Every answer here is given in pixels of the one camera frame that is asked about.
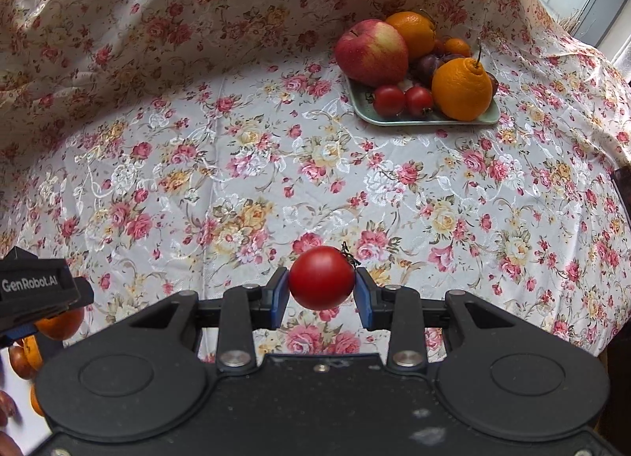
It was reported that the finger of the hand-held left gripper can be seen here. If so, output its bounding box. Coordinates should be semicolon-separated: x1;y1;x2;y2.
0;322;41;349

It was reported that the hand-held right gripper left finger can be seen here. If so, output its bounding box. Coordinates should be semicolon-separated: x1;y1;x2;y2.
118;266;291;372

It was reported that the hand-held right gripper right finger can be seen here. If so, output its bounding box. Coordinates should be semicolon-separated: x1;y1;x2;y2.
354;266;524;372

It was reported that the small red tomato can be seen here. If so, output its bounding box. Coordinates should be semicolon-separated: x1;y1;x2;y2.
288;242;357;311

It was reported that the floral cloth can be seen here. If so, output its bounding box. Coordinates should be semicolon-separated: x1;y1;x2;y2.
0;0;631;358

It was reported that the pale green tray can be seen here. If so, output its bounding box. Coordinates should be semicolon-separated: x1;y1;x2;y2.
344;74;501;127

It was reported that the red cherry tomato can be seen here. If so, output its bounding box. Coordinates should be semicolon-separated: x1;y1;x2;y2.
405;86;435;118
372;85;406;118

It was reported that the knobbed orange with stem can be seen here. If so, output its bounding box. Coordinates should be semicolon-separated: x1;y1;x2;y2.
432;37;494;122

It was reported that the red apple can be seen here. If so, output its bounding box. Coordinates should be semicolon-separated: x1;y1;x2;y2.
334;19;410;88

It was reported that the tiny tangerine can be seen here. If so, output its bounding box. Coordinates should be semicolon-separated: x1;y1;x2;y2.
444;37;473;58

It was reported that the round orange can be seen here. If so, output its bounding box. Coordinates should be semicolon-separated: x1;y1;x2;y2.
385;11;438;61

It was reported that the window frame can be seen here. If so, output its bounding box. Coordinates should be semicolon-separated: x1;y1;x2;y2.
498;0;631;72

